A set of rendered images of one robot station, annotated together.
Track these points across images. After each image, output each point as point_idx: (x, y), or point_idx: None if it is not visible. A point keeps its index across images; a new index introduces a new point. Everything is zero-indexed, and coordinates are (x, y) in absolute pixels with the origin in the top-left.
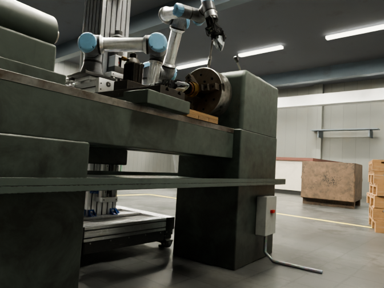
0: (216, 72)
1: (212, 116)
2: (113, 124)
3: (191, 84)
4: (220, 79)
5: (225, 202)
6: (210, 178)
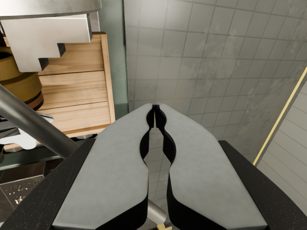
0: (62, 15)
1: (108, 60)
2: None
3: (37, 105)
4: (93, 8)
5: None
6: (127, 74)
